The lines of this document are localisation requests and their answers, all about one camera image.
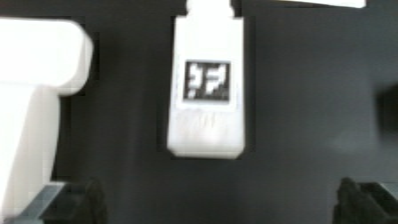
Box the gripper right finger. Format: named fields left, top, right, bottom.
left=335, top=178, right=398, bottom=224

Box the white chair leg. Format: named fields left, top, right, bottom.
left=166, top=0, right=244, bottom=159

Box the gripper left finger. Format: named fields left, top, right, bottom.
left=10, top=179, right=104, bottom=224

